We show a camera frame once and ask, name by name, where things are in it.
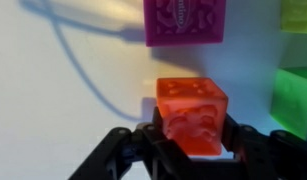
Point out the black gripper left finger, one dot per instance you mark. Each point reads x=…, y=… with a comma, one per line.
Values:
x=126, y=156

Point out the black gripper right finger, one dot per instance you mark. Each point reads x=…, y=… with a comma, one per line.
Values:
x=276, y=156

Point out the orange toy block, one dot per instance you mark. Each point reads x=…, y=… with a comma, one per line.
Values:
x=191, y=113

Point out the green toy block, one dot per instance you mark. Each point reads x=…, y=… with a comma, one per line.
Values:
x=293, y=100

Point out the lime yellow toy block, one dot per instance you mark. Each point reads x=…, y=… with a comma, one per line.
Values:
x=298, y=16

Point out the magenta toy block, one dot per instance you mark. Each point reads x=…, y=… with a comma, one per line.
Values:
x=184, y=23

